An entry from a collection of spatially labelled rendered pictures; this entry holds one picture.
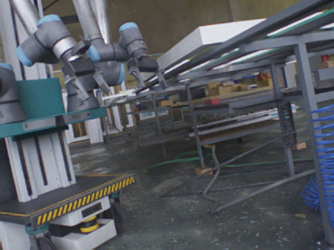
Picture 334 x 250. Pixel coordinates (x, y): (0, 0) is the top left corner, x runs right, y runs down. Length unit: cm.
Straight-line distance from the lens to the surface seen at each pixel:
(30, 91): 188
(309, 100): 133
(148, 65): 155
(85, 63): 130
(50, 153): 200
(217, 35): 136
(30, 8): 157
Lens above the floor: 67
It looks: 2 degrees down
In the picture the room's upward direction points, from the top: 11 degrees counter-clockwise
